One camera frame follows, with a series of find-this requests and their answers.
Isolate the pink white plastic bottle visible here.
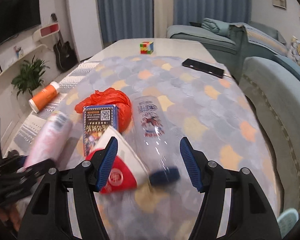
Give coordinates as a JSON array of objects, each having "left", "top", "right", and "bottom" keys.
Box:
[{"left": 24, "top": 111, "right": 72, "bottom": 168}]

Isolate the red paper cup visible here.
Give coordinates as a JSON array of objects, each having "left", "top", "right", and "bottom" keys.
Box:
[{"left": 85, "top": 126, "right": 148, "bottom": 194}]

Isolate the blue snack box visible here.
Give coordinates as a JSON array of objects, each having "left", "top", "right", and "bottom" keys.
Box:
[{"left": 83, "top": 105, "right": 119, "bottom": 157}]

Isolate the clear bottle blue cap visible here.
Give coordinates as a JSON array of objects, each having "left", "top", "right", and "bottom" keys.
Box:
[{"left": 132, "top": 96, "right": 180, "bottom": 187}]

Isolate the person's left hand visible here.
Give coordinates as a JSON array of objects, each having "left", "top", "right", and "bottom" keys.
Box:
[{"left": 0, "top": 203, "right": 21, "bottom": 232}]

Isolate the teal plastic basket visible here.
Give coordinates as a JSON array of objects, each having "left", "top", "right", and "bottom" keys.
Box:
[{"left": 277, "top": 208, "right": 299, "bottom": 238}]

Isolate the orange white cup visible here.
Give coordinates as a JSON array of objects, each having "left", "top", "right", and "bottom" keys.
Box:
[{"left": 29, "top": 81, "right": 60, "bottom": 113}]

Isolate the green potted plant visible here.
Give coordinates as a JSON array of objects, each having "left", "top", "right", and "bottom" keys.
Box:
[{"left": 11, "top": 56, "right": 50, "bottom": 98}]

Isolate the red plastic bag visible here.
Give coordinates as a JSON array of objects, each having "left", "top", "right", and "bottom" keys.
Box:
[{"left": 75, "top": 88, "right": 132, "bottom": 133}]

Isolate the black acoustic guitar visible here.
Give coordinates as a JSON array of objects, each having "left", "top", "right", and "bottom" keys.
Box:
[{"left": 50, "top": 13, "right": 79, "bottom": 73}]

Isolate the teal sofa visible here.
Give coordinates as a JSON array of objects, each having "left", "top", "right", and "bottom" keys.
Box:
[{"left": 166, "top": 22, "right": 300, "bottom": 213}]

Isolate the patterned grey tablecloth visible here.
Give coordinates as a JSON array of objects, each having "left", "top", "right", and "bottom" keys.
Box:
[{"left": 57, "top": 55, "right": 281, "bottom": 239}]

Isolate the black smartphone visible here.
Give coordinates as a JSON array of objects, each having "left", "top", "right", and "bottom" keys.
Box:
[{"left": 182, "top": 59, "right": 224, "bottom": 79}]

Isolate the black television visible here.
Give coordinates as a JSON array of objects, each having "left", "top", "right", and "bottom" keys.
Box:
[{"left": 0, "top": 0, "right": 41, "bottom": 45}]

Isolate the colourful puzzle cube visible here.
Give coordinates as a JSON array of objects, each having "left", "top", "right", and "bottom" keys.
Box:
[{"left": 140, "top": 41, "right": 154, "bottom": 54}]

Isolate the white refrigerator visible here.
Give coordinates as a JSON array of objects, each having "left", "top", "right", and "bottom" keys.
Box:
[{"left": 66, "top": 0, "right": 103, "bottom": 61}]

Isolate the folded teal blanket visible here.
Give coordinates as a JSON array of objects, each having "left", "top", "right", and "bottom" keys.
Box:
[{"left": 201, "top": 18, "right": 229, "bottom": 37}]

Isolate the blue curtain left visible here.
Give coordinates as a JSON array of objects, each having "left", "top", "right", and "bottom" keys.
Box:
[{"left": 97, "top": 0, "right": 154, "bottom": 44}]

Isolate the blue curtain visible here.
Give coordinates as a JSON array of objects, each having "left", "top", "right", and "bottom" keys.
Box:
[
  {"left": 173, "top": 0, "right": 251, "bottom": 25},
  {"left": 97, "top": 0, "right": 154, "bottom": 44}
]

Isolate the blue curtain right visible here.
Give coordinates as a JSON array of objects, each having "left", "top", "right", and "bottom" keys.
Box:
[{"left": 173, "top": 0, "right": 251, "bottom": 25}]

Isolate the cream sheer curtain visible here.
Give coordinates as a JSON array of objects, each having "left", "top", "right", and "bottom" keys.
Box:
[{"left": 153, "top": 0, "right": 174, "bottom": 38}]

